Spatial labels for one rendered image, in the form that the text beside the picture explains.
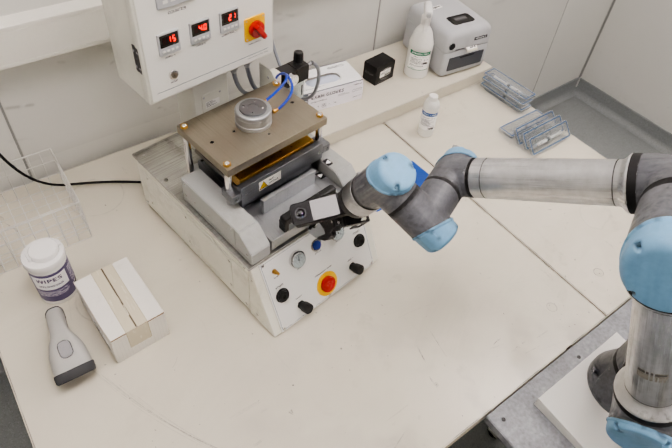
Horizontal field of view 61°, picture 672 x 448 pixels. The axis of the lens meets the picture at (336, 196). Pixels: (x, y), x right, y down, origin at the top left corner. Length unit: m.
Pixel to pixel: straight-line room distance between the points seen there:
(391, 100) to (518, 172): 0.93
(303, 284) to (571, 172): 0.63
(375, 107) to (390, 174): 0.90
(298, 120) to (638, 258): 0.74
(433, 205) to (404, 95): 0.95
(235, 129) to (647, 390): 0.89
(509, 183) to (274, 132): 0.50
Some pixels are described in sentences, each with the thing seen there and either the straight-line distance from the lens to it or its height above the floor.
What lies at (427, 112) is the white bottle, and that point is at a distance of 1.78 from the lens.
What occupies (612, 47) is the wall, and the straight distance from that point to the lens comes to 3.51.
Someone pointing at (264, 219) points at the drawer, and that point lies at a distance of 1.24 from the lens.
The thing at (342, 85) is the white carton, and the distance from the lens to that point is 1.80.
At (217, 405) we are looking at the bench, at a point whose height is 0.75.
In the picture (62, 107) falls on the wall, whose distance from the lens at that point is 1.67.
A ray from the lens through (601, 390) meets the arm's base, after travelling 1.37.
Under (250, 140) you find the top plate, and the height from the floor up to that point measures 1.11.
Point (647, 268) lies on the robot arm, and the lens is 0.85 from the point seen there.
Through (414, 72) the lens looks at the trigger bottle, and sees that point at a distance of 1.99.
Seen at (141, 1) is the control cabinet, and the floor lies 1.38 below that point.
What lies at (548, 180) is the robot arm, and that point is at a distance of 1.00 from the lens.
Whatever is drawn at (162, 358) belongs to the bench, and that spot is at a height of 0.75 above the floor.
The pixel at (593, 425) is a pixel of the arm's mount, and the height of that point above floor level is 0.77.
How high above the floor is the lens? 1.90
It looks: 46 degrees down
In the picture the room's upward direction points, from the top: 6 degrees clockwise
